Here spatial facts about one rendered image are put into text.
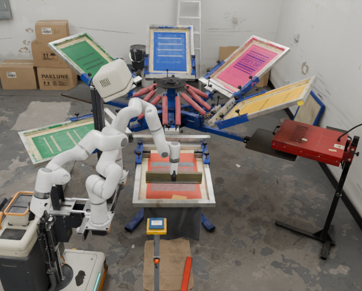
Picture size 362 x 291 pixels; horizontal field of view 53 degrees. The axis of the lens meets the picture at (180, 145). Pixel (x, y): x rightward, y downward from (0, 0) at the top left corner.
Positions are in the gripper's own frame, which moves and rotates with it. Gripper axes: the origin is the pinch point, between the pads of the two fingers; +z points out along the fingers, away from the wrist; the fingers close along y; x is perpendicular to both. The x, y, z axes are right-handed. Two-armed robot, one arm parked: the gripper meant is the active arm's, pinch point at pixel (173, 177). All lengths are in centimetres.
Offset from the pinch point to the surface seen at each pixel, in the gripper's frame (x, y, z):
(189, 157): 15, -47, 15
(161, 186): -8.4, -8.3, 14.7
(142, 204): -22.0, 15.3, 12.6
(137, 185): -26.9, -5.3, 11.3
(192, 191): 14.5, -2.1, 14.6
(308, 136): 120, -59, -1
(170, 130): -2, -72, 2
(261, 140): 84, -78, 15
